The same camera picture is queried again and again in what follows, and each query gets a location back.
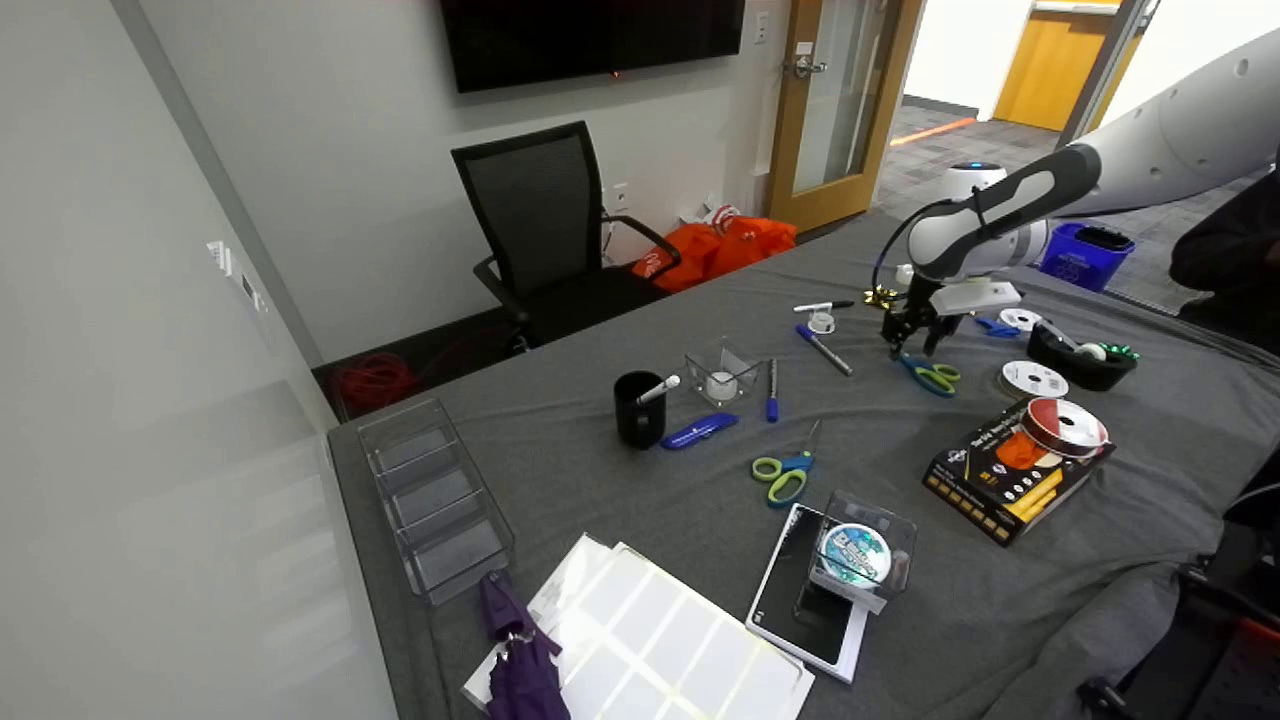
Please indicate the blue bin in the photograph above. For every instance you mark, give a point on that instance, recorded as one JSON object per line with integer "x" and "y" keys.
{"x": 1086, "y": 253}

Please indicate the gray tablecloth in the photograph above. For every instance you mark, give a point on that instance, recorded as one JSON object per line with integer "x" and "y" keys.
{"x": 601, "y": 505}

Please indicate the white marker in cup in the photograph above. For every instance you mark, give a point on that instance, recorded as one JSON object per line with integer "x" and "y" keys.
{"x": 663, "y": 389}

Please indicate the white round appliance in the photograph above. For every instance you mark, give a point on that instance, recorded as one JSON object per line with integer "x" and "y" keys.
{"x": 966, "y": 178}

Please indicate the black tape dispenser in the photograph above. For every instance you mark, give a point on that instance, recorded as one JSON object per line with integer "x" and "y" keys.
{"x": 1062, "y": 352}

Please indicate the teal ribbon spool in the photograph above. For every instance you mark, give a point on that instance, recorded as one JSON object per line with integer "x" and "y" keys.
{"x": 852, "y": 554}

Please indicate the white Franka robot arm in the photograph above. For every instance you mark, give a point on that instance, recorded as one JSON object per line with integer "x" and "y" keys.
{"x": 1173, "y": 132}

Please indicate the small white roll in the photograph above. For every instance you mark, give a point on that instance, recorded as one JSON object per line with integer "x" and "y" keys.
{"x": 721, "y": 386}

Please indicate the clear plastic organizer tray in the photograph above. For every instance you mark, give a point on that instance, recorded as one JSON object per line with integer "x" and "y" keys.
{"x": 442, "y": 512}

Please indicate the white wall socket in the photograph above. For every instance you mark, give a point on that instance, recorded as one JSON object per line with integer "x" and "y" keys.
{"x": 251, "y": 289}
{"x": 223, "y": 259}

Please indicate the white label sheets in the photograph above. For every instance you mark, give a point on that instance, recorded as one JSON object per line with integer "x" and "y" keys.
{"x": 666, "y": 654}

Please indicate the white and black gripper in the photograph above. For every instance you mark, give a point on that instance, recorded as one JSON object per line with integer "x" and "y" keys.
{"x": 972, "y": 292}

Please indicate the black card with white border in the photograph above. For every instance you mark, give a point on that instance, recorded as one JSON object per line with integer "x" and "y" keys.
{"x": 793, "y": 603}

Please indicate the dark figure in black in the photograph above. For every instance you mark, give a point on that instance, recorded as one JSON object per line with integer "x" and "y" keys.
{"x": 1240, "y": 266}

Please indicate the black mesh office chair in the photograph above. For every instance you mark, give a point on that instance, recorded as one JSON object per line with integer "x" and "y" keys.
{"x": 533, "y": 201}

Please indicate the black ribbon package box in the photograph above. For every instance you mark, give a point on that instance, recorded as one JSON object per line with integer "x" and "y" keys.
{"x": 993, "y": 487}

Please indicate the black cup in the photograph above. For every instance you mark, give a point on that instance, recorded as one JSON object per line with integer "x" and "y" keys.
{"x": 636, "y": 423}

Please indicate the gold gift bow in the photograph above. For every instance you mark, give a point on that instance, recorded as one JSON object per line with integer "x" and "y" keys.
{"x": 876, "y": 298}

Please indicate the orange bag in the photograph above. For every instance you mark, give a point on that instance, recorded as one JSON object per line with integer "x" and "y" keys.
{"x": 721, "y": 250}

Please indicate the black equipment frame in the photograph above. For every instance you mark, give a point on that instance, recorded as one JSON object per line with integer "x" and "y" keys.
{"x": 1200, "y": 654}

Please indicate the purple cloth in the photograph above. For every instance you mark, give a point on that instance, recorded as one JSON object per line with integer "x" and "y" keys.
{"x": 520, "y": 667}

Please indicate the black wall television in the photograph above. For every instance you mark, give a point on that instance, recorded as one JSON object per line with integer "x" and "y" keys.
{"x": 585, "y": 33}

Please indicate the small clear plastic box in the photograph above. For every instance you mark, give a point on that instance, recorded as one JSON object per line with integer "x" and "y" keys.
{"x": 747, "y": 367}

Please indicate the wooden door with glass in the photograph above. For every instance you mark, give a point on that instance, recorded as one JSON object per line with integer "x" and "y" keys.
{"x": 787, "y": 132}

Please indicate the black and white pen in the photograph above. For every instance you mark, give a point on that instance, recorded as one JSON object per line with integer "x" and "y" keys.
{"x": 820, "y": 307}

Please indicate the orange and white ribbon spool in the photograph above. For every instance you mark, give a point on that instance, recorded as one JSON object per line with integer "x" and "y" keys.
{"x": 1064, "y": 424}

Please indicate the yellow wooden door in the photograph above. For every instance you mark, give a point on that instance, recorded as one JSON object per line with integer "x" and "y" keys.
{"x": 1055, "y": 67}

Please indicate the clear plastic spool box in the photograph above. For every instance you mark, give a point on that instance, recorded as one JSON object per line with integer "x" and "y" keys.
{"x": 897, "y": 532}

